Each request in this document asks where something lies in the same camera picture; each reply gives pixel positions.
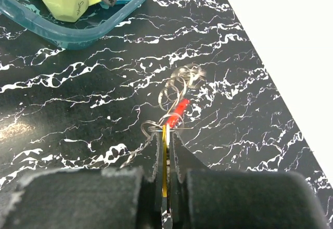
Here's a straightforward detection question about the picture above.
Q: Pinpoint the yellow key tag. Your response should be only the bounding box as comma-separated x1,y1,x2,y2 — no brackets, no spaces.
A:
162,124,168,198

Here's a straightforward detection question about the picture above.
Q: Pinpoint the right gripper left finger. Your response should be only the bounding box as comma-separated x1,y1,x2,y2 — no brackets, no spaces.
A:
1,134,163,228

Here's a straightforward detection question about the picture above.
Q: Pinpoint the metal key holder red handle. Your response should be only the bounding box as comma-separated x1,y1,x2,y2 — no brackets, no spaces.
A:
121,63,206,168

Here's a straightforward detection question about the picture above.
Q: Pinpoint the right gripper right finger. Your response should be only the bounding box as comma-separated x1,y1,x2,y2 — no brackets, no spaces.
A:
170,132,328,228

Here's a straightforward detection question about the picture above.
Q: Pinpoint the teal plastic container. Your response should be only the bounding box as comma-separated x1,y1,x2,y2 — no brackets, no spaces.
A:
1,0,146,50

